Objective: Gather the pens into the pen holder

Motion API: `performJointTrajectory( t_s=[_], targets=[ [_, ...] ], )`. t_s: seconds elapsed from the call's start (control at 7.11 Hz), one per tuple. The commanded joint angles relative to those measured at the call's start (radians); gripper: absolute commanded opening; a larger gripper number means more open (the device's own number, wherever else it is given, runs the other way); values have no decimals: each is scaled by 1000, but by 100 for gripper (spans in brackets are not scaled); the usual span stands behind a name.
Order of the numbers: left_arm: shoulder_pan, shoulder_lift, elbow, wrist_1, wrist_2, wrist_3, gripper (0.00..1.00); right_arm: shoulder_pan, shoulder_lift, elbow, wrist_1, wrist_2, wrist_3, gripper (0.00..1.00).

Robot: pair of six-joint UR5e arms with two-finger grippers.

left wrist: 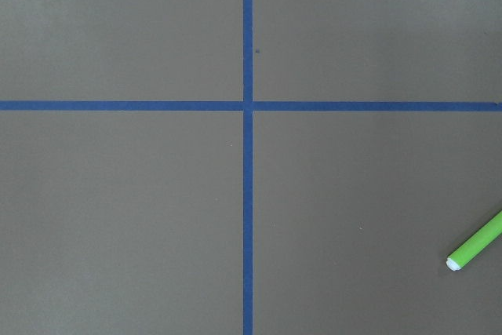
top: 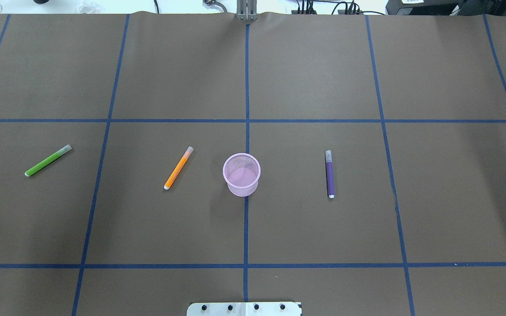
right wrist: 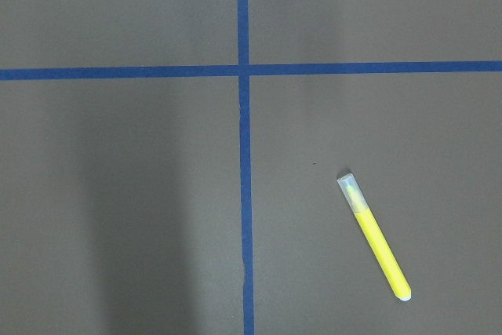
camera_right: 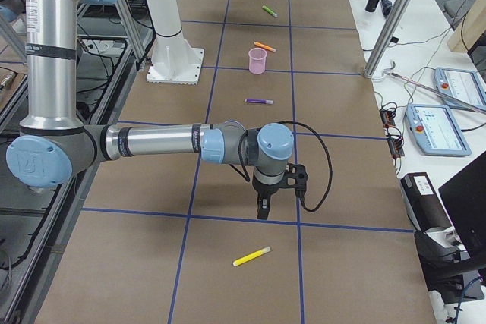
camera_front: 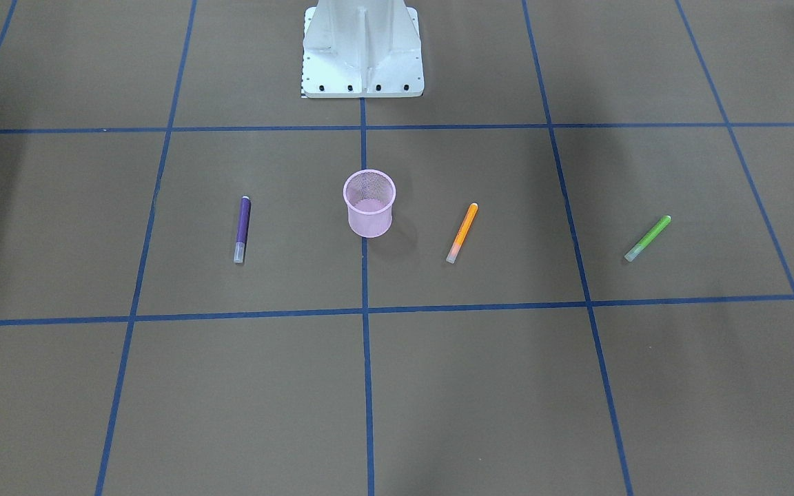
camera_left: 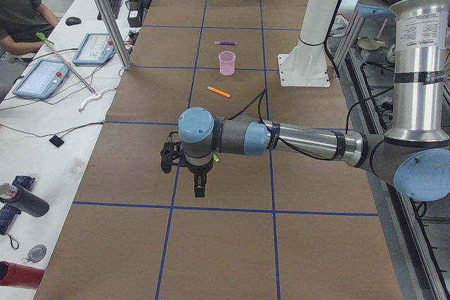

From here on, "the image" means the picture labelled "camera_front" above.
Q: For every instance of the pink mesh pen holder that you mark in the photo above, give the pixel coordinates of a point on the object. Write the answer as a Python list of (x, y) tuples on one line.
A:
[(369, 196)]

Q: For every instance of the green marker pen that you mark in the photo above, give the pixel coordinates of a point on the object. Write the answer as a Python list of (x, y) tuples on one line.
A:
[(648, 238)]

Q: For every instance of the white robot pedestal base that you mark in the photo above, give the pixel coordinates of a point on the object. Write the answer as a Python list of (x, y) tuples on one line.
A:
[(362, 50)]

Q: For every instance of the orange marker pen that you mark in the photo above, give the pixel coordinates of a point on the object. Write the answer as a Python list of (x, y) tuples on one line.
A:
[(461, 235)]

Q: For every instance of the purple marker pen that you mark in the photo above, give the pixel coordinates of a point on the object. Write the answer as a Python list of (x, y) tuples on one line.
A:
[(242, 230)]

